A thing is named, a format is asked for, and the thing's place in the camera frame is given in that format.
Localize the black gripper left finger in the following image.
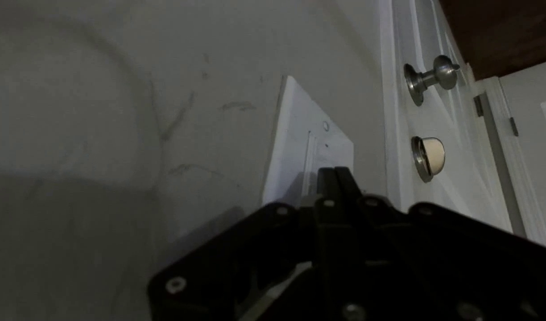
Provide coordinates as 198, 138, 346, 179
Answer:
146, 168, 341, 321

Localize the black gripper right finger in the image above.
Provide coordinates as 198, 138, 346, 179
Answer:
337, 167, 546, 321

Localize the white panelled door with knob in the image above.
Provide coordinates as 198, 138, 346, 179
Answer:
391, 0, 515, 236

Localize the plain white panelled door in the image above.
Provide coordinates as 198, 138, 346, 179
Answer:
485, 58, 546, 252

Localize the silver door knob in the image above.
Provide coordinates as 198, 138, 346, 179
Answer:
401, 54, 462, 110

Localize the white light switch plate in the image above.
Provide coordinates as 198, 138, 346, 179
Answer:
260, 74, 357, 208

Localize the white door frame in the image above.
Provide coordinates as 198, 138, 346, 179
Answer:
375, 0, 419, 211

